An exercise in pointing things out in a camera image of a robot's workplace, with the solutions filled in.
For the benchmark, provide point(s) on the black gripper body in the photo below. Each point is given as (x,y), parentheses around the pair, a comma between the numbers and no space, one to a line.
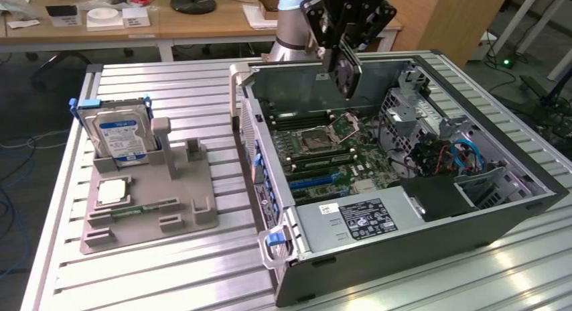
(354,4)

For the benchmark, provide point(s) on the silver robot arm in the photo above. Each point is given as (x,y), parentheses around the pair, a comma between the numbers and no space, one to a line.
(290,39)

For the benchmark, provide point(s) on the brown cardboard box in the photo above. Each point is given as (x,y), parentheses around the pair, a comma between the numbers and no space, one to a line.
(269,1)

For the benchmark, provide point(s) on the white paper stack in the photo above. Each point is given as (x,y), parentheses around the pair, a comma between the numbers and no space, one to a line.
(258,18)

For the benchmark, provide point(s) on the wooden cabinet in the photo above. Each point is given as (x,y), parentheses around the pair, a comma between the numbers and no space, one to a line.
(446,22)

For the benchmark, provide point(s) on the wooden desk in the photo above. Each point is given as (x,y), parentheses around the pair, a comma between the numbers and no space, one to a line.
(201,26)

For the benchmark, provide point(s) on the metal disk bay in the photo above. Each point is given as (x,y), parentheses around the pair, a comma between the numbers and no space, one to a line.
(404,115)

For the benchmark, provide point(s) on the black round lamp base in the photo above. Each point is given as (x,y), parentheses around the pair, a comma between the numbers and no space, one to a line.
(192,4)

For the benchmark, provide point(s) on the green indicator light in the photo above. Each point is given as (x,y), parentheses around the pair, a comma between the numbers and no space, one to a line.
(506,62)

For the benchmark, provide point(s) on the metal socket cover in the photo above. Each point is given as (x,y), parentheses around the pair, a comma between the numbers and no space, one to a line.
(354,128)

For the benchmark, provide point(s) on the CPU socket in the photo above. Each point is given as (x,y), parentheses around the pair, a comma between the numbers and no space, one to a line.
(314,140)

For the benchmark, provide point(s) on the green motherboard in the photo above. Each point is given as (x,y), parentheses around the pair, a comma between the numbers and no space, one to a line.
(348,141)

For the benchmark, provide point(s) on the installed green RAM stick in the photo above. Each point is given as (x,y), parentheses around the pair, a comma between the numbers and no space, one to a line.
(325,160)

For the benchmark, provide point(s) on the red packet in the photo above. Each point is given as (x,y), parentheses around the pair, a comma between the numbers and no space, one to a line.
(141,0)

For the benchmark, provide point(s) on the white labelled box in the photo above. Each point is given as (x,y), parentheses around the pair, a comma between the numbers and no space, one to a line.
(137,18)

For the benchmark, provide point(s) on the black floor stand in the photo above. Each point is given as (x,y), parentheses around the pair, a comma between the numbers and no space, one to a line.
(549,103)

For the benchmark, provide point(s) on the blue expansion slot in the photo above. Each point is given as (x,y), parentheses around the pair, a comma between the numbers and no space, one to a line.
(312,180)

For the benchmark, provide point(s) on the white box with bowl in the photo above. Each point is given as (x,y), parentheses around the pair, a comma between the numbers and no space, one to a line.
(104,19)

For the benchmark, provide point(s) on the black plastic shroud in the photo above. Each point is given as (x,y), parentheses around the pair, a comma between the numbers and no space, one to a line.
(437,197)

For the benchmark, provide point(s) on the hard disk with blue caddy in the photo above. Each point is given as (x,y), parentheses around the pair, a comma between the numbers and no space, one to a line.
(117,136)

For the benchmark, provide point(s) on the white box black lid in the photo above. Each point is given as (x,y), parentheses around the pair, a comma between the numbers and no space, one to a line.
(62,16)

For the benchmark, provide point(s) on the silver power supply unit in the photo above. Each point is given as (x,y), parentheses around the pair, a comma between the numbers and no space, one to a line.
(366,217)

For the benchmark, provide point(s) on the gray parts rack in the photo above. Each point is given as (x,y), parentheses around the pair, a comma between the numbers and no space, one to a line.
(178,190)

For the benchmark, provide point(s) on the black chair base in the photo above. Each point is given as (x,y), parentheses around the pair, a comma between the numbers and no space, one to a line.
(49,64)

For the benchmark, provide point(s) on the blue case latch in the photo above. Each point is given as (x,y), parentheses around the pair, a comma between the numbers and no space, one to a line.
(273,240)

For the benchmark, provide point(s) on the white paper tag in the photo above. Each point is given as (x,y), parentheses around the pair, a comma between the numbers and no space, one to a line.
(21,24)

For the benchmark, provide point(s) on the silver CPU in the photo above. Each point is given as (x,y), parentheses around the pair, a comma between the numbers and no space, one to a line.
(110,191)

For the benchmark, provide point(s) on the clear plastic bag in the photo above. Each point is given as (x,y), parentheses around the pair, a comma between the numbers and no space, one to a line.
(17,4)

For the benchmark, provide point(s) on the open PC case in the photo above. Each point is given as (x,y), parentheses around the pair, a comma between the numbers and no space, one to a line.
(401,267)

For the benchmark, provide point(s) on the white desk frame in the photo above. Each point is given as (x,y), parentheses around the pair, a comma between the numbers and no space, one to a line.
(540,24)

